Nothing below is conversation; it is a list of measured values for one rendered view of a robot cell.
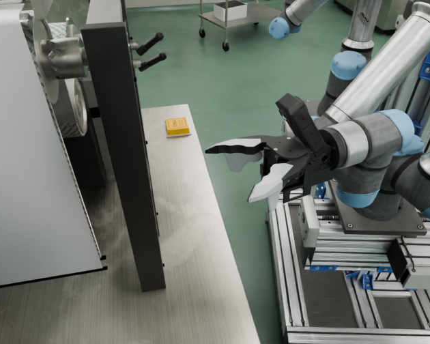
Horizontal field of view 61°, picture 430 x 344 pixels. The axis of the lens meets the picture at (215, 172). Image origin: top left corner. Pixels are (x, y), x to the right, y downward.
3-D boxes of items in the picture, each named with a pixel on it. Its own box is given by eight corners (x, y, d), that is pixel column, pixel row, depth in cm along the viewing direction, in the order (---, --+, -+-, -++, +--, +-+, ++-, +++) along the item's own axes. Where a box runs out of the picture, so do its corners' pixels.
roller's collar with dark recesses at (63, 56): (87, 84, 60) (78, 46, 56) (48, 87, 59) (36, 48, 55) (89, 67, 65) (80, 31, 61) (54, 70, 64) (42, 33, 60)
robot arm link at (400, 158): (385, 158, 107) (400, 119, 99) (422, 187, 98) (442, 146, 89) (352, 169, 104) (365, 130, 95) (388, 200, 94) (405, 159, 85)
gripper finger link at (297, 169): (292, 191, 50) (312, 160, 56) (293, 181, 49) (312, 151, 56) (261, 182, 52) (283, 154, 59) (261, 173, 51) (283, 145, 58)
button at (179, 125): (189, 134, 120) (189, 127, 119) (168, 136, 119) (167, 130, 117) (185, 122, 125) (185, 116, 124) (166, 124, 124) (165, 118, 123)
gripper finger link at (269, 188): (268, 233, 50) (291, 196, 56) (269, 198, 47) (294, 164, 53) (247, 226, 51) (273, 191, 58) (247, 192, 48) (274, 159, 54)
